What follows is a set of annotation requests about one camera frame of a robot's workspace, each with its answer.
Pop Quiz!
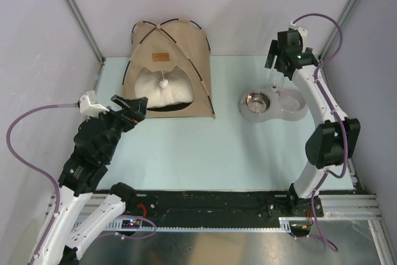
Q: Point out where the aluminium frame post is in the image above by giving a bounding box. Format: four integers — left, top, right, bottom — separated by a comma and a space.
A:
64, 0, 105, 65
319, 0, 360, 62

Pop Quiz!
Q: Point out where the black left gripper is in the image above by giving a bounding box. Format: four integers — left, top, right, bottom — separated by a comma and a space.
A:
92, 94, 148, 160

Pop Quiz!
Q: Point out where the white pompom toy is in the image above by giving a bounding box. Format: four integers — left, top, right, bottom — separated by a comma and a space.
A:
159, 79, 169, 89

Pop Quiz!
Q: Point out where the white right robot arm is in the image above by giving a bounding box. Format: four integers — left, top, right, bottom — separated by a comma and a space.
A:
265, 25, 360, 216

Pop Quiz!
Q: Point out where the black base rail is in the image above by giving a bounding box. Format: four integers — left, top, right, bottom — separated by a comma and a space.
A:
126, 191, 324, 230

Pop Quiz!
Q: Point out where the clear plastic bottle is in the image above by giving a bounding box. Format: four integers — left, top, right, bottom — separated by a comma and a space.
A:
268, 68, 285, 92

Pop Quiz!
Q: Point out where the aluminium frame post right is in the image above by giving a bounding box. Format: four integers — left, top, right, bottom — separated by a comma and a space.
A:
319, 0, 360, 62

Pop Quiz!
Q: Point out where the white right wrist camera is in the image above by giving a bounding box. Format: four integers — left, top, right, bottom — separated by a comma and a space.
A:
288, 22, 308, 44

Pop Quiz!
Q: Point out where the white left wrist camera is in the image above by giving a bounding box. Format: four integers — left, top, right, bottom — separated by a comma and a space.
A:
78, 90, 110, 118

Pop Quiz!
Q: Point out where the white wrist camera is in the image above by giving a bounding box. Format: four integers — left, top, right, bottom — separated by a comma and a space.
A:
78, 90, 110, 118
288, 22, 308, 44

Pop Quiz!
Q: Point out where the stainless steel bowl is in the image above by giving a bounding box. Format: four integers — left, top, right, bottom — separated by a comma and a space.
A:
243, 92, 271, 114

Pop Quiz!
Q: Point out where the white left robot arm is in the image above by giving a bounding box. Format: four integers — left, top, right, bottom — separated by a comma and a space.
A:
29, 91, 148, 264

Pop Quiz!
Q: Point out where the cream fluffy cushion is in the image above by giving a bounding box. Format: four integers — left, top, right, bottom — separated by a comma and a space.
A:
134, 66, 194, 108

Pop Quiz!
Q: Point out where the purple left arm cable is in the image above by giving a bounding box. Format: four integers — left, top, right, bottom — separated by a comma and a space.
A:
6, 102, 80, 263

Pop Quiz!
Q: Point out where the grey double pet bowl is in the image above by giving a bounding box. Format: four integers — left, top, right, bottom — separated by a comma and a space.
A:
238, 88, 308, 123

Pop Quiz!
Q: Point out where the aluminium frame post left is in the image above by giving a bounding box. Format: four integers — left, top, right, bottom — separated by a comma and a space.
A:
64, 0, 105, 65

